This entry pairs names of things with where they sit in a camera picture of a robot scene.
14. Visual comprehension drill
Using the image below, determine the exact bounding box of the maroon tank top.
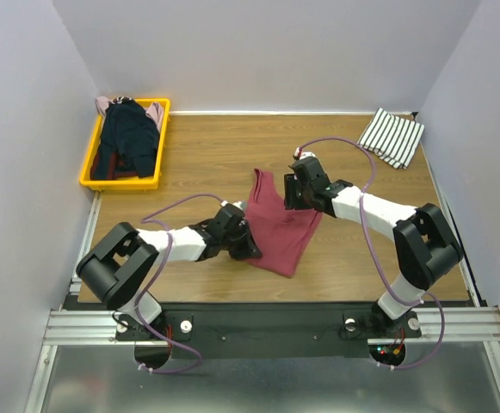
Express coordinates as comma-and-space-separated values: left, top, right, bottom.
245, 169, 323, 278

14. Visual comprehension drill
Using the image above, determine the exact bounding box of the black white striped tank top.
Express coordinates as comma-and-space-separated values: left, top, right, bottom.
357, 108, 424, 169

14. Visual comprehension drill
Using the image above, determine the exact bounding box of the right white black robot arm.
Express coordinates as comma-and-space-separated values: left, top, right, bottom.
284, 152, 463, 336

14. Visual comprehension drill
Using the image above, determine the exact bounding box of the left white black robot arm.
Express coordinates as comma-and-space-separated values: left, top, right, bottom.
76, 201, 262, 339

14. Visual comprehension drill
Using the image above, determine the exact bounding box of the dark navy tank top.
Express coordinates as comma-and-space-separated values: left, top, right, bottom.
90, 100, 162, 181

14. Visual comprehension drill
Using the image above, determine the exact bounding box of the pale pink tank top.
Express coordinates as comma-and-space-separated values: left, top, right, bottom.
95, 96, 165, 132

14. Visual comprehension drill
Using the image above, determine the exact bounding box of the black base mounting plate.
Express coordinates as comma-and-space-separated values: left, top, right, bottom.
110, 302, 421, 367

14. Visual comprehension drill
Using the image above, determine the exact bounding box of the yellow plastic bin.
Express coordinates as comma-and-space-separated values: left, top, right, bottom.
79, 98, 170, 191

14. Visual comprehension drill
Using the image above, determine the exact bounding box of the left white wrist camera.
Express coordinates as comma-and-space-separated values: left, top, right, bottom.
221, 200, 247, 212

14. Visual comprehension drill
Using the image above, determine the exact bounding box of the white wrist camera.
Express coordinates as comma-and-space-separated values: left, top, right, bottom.
221, 200, 247, 212
293, 147, 316, 161

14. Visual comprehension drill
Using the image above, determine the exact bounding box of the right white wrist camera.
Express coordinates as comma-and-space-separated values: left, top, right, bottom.
293, 147, 316, 161

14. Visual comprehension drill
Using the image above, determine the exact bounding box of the aluminium extrusion frame rail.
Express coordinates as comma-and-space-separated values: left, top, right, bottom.
21, 191, 137, 413

